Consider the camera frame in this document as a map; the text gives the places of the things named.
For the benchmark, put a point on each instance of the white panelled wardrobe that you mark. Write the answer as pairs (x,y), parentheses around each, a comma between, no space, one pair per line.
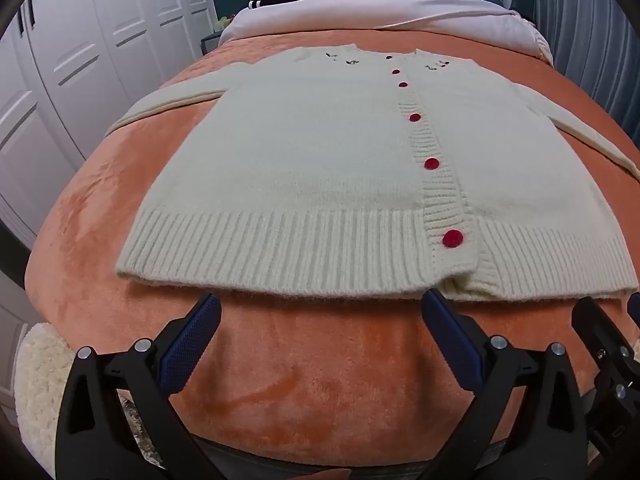
(85,50)

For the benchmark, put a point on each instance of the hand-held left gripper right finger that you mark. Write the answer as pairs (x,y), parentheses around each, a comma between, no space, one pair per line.
(450,340)

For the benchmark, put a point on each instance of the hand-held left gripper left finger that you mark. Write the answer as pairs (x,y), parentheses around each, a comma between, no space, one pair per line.
(192,340)

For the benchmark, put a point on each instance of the cream knit cardigan red buttons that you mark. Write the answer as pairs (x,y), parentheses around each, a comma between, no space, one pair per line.
(310,160)

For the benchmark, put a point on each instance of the orange plush blanket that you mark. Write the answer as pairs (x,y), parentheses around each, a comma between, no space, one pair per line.
(310,375)

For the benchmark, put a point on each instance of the white nightstand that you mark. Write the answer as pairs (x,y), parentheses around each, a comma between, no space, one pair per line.
(210,44)

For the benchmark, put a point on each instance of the pale pink duvet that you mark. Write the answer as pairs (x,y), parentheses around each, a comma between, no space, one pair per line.
(380,12)

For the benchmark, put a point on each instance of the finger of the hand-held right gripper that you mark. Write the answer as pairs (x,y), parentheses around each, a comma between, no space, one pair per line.
(635,307)
(597,335)

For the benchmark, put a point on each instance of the yellow-green small item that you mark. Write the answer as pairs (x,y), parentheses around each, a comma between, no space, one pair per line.
(222,23)

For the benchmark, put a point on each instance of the grey-blue curtain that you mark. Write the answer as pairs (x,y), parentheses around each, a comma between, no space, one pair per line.
(590,25)

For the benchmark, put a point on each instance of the white fluffy rug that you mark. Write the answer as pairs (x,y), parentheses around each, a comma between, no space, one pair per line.
(37,390)

